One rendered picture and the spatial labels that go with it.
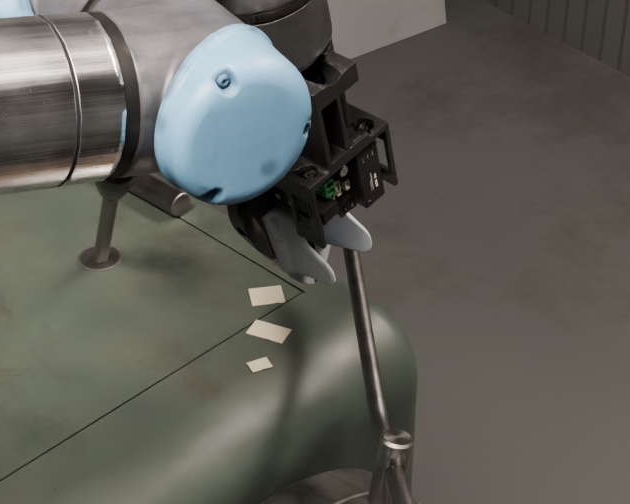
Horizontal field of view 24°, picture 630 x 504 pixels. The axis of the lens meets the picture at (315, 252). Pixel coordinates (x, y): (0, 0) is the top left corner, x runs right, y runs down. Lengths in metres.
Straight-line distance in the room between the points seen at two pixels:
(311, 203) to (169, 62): 0.25
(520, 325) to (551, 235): 0.35
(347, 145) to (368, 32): 3.26
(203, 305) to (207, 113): 0.53
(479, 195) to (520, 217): 0.13
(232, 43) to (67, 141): 0.08
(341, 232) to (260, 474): 0.19
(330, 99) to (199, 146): 0.23
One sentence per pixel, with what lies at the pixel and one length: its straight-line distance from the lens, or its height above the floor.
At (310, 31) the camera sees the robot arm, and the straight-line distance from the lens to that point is 0.83.
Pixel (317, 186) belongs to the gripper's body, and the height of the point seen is 1.48.
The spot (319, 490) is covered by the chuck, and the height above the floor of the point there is 1.23.
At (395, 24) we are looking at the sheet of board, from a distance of 4.18.
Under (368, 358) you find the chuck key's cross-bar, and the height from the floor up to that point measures 1.30.
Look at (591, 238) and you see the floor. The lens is 3.43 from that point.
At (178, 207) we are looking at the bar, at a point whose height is 1.27.
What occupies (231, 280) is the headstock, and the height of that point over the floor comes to 1.25.
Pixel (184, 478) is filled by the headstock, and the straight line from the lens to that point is 1.02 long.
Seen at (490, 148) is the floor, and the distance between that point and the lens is 3.72.
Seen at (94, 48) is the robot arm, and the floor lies 1.66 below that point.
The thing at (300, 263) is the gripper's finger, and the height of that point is 1.38.
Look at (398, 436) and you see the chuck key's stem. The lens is 0.93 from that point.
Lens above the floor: 1.95
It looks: 36 degrees down
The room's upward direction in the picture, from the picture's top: straight up
